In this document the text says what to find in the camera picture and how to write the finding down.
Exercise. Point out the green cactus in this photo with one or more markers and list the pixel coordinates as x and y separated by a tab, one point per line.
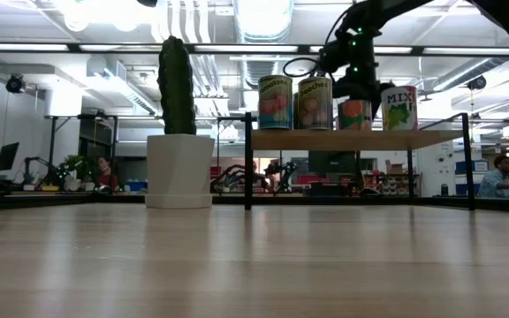
177	88

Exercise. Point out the white plant pot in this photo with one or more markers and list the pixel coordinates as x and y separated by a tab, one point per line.
179	172

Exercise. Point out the teal orange-slice print can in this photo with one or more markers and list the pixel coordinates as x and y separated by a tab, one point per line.
354	115

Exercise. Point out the wooden shelf with black legs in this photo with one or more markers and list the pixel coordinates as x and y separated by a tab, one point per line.
347	139

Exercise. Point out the pink white Mixed Fruit can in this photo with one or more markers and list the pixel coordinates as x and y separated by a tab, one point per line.
399	110

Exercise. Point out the blue storage bin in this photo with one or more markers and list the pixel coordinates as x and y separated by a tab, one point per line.
471	176

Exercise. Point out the black monitor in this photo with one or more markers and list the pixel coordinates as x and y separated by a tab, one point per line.
7	156

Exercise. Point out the overhead frame bar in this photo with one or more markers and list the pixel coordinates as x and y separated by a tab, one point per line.
73	47

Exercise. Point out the black ceiling spotlight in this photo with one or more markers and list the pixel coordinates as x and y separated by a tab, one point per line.
476	83
15	84

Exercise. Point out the cardboard box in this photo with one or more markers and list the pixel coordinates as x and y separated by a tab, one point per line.
394	168

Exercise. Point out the person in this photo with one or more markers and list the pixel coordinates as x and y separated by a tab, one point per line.
495	183
108	179

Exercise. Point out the black table edge rail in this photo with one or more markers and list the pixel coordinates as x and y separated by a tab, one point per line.
104	200

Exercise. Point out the small green background plant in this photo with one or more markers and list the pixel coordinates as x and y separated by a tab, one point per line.
74	164

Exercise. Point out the Peaches can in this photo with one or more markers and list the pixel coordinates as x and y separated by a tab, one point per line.
315	106

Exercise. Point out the black background workbench frame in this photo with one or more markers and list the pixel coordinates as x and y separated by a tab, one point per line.
52	141

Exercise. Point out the blue Tomatoes can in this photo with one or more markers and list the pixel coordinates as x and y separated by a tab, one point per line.
275	106

